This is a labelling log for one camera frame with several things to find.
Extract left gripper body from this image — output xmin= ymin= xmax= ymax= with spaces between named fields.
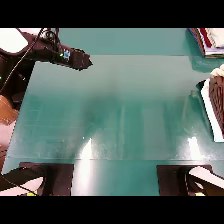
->
xmin=67 ymin=48 xmax=94 ymax=72

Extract heap of clothes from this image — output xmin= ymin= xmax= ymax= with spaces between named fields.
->
xmin=187 ymin=27 xmax=224 ymax=60

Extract white garment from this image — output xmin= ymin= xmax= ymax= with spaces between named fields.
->
xmin=200 ymin=78 xmax=224 ymax=144

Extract dark brown checked garment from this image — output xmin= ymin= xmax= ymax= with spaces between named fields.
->
xmin=208 ymin=75 xmax=224 ymax=134

